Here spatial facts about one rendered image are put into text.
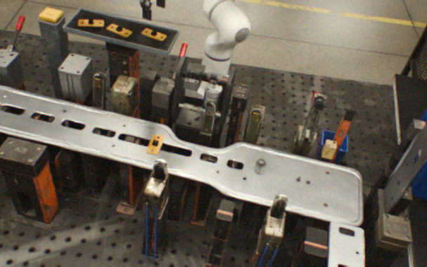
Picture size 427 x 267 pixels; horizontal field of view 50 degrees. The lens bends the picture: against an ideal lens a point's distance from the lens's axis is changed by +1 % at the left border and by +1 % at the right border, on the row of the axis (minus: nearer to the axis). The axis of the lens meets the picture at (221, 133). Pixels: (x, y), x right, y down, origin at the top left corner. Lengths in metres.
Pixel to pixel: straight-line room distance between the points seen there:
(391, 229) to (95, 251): 0.92
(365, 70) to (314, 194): 2.46
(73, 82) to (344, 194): 0.94
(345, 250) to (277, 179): 0.29
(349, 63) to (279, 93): 1.68
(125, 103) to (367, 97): 1.26
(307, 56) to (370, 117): 1.60
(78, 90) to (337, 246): 0.95
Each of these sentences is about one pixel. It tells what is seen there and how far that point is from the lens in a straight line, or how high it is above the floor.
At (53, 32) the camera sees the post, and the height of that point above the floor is 1.11.
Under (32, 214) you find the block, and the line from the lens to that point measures 1.65.
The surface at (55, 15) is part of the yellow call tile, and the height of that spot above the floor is 1.16.
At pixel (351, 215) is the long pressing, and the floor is 1.00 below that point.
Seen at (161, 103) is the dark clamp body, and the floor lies 1.03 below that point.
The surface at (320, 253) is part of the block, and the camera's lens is 1.33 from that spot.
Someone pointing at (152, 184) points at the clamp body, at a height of 1.04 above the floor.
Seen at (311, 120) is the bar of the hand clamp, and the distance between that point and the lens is 1.45.
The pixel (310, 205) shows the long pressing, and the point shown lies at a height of 1.00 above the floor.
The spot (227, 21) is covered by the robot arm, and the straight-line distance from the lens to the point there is 1.71.
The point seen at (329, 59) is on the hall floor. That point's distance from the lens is 3.77.
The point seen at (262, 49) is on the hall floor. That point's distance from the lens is 3.69.
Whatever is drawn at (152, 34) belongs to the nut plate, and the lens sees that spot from 1.61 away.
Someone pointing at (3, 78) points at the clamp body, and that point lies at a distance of 1.73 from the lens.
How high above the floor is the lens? 2.07
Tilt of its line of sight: 46 degrees down
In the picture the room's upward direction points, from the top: 10 degrees clockwise
